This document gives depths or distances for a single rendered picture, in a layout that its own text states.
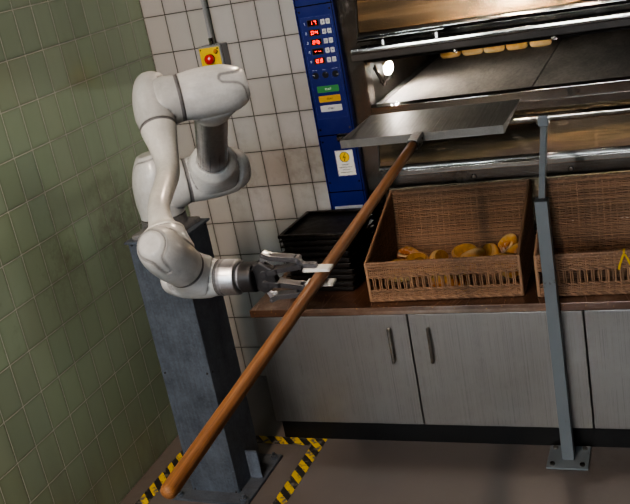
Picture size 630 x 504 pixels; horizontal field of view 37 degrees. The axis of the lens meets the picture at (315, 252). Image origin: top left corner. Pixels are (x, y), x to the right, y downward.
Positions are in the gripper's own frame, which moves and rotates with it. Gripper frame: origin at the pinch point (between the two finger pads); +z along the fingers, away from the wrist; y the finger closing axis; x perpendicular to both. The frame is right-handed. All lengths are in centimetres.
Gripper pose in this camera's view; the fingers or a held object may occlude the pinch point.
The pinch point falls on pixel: (319, 275)
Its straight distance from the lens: 221.1
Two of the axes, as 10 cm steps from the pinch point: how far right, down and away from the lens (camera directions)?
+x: -3.2, 4.3, -8.4
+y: 1.9, 9.0, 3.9
